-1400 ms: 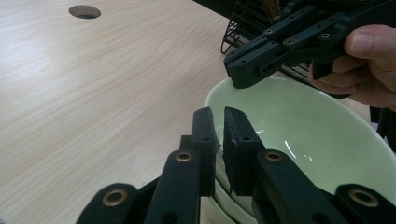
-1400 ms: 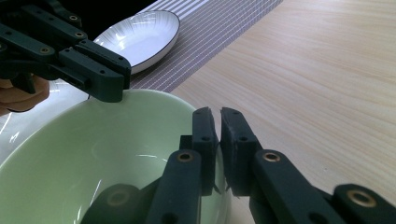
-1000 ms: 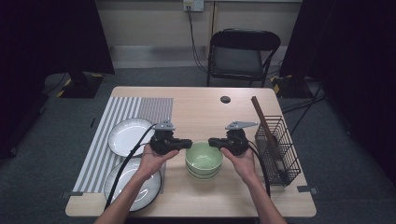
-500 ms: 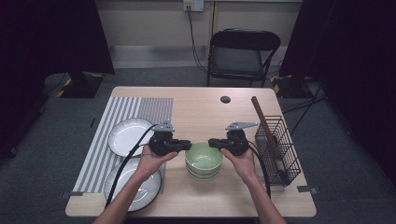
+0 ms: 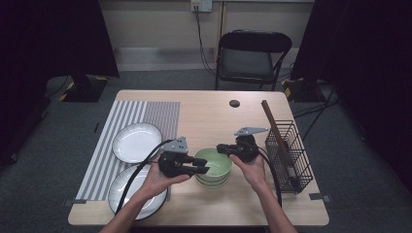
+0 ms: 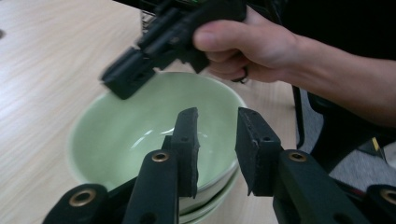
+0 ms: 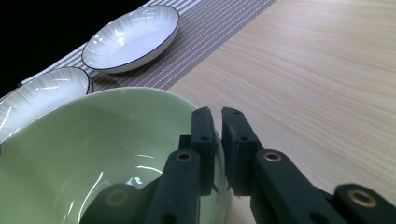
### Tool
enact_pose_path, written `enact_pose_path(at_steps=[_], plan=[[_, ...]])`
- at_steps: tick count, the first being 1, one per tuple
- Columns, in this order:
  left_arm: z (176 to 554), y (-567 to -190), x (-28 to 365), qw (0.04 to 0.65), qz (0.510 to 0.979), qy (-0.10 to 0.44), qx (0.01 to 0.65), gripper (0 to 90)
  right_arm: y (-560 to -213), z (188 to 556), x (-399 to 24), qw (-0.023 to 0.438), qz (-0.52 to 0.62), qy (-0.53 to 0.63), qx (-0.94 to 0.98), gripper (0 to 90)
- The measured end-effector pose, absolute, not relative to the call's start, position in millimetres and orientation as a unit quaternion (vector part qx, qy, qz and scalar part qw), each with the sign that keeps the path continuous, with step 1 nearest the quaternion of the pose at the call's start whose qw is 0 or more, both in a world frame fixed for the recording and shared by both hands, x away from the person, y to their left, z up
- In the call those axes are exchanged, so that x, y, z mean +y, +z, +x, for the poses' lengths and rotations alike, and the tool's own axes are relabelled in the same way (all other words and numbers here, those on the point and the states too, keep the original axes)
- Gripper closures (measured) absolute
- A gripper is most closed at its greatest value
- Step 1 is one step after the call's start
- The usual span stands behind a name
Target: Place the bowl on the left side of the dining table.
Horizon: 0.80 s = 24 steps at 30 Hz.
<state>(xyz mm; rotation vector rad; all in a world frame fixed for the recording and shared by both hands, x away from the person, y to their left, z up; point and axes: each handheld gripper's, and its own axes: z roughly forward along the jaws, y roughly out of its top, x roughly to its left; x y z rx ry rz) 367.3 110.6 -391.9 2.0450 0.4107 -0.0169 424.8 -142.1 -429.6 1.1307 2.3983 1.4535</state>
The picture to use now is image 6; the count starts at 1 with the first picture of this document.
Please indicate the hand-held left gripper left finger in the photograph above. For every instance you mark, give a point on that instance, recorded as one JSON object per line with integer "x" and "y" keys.
{"x": 183, "y": 161}

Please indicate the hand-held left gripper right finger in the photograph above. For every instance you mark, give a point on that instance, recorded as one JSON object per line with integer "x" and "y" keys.
{"x": 261, "y": 161}

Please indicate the black stand base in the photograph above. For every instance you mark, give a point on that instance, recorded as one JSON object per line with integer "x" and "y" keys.
{"x": 342, "y": 137}

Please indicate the black curtain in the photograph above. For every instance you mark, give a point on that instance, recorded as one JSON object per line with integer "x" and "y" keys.
{"x": 342, "y": 18}

